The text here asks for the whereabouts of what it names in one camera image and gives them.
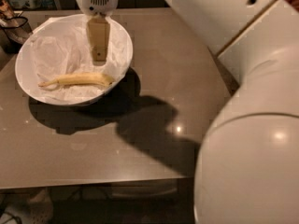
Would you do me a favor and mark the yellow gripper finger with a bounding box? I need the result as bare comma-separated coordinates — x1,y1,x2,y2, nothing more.
86,16,110,62

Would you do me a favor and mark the yellow banana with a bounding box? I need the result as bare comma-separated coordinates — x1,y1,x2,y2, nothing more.
38,73,115,88

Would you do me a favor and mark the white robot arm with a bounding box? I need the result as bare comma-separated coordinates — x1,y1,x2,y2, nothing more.
164,0,299,224

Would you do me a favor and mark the white bowl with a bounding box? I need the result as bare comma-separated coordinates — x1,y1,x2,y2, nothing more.
14,13,134,106

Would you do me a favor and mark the white crumpled paper liner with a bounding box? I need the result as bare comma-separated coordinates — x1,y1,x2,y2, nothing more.
30,14,129,99

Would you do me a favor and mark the white shoe under table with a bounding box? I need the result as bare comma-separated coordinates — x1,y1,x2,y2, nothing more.
0,188,53,224

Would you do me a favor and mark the dark bag with strap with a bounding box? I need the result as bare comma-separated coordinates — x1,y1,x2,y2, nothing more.
0,0,32,53

